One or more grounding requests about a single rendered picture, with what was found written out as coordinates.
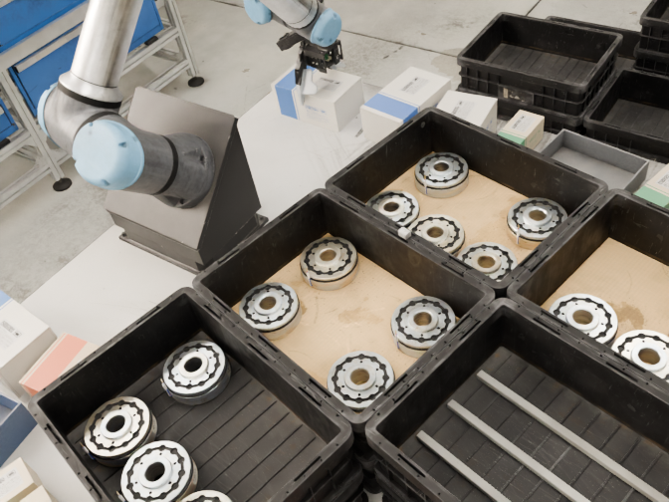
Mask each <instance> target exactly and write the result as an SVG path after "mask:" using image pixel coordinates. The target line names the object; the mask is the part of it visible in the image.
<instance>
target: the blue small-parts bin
mask: <svg viewBox="0 0 669 502"><path fill-rule="evenodd" d="M37 424H38V423H37V421H36V420H35V418H34V417H33V416H32V414H31V413H30V412H29V410H28V409H27V408H26V407H25V406H24V405H23V403H22V402H21V401H19V400H17V399H15V398H13V397H11V396H9V395H7V394H5V393H3V392H1V391H0V467H1V466H2V465H3V464H4V463H5V462H6V460H7V459H8V458H9V457H10V456H11V455H12V453H13V452H14V451H15V450H16V449H17V448H18V446H19V445H20V444H21V443H22V442H23V441H24V439H25V438H26V437H27V436H28V435H29V434H30V432H31V431H32V430H33V429H34V428H35V427H36V425H37Z"/></svg>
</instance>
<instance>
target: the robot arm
mask: <svg viewBox="0 0 669 502"><path fill-rule="evenodd" d="M142 2H143V0H90V1H89V5H88V8H87V12H86V16H85V20H84V23H83V27H82V31H81V34H80V38H79V42H78V45H77V49H76V53H75V57H74V60H73V64H72V67H71V69H70V70H69V71H68V72H66V73H64V74H62V75H61V76H60V78H59V80H58V82H57V83H55V84H53V85H52V86H51V87H50V89H49V90H46V91H45V92H44V94H43V95H42V96H41V98H40V101H39V105H38V120H39V123H40V126H41V128H42V130H43V131H44V133H45V134H46V135H47V136H48V137H49V139H50V140H51V141H52V142H53V143H54V144H55V145H57V146H58V147H60V148H62V149H63V150H64V151H65V152H67V153H68V154H69V155H70V156H71V157H72V158H73V159H75V160H76V161H77V162H76V163H75V167H76V169H77V171H78V173H79V174H80V176H81V177H82V178H83V179H84V180H85V181H87V182H88V183H90V184H92V185H95V186H98V187H101V188H103V189H108V190H122V191H129V192H135V193H142V194H148V195H152V196H153V197H155V198H156V199H158V200H159V201H161V202H162V203H164V204H165V205H168V206H170V207H175V208H190V207H193V206H195V205H196V204H198V203H199V202H200V201H202V200H203V198H204V197H205V196H206V195H207V193H208V192H209V190H210V188H211V185H212V182H213V179H214V173H215V162H214V157H213V153H212V151H211V148H210V147H209V145H208V144H207V142H206V141H205V140H204V139H203V138H201V137H200V136H198V135H195V134H192V133H188V132H176V133H170V134H165V135H161V134H157V133H153V132H149V131H146V130H142V129H140V128H138V127H136V126H134V125H133V124H131V123H130V122H129V121H127V120H126V119H125V118H123V117H122V116H121V115H119V114H118V112H119V109H120V106H121V102H122V99H123V95H122V93H121V91H120V89H119V88H118V82H119V79H120V76H121V72H122V69H123V66H124V62H125V59H126V56H127V52H128V49H129V46H130V42H131V39H132V36H133V32H134V29H135V26H136V22H137V19H138V15H139V12H140V9H141V5H142ZM244 5H245V6H244V7H245V10H246V12H247V14H248V16H249V17H250V18H251V20H252V21H254V22H255V23H256V24H259V25H264V24H266V23H270V22H271V20H274V21H276V22H278V23H280V24H281V25H283V26H285V27H287V28H289V29H291V30H292V32H290V33H286V34H284V35H282V37H281V38H280V39H279V41H278V42H277V43H276V44H277V45H278V47H279V48H280V50H281V51H284V50H288V49H290V48H292V47H293V46H294V45H296V44H297V43H299V42H301V41H302V42H301V46H300V47H299V48H300V49H299V52H298V54H299V55H298V59H297V62H296V66H295V84H296V87H297V93H298V97H299V101H300V104H301V106H303V105H304V102H305V95H314V94H316V93H317V91H318V86H317V85H316V84H315V83H314V82H313V71H312V70H311V69H307V66H311V67H312V68H316V69H317V70H319V72H321V73H325V74H327V73H328V72H327V68H328V69H331V70H336V67H342V68H345V64H344V63H342V62H341V61H340V59H342V60H343V55H342V49H341V42H340V40H339V39H337V36H338V35H339V33H340V30H341V17H340V15H339V14H338V13H337V12H335V11H333V9H332V8H328V7H326V6H325V0H244ZM337 45H339V48H340V53H339V52H338V46H337Z"/></svg>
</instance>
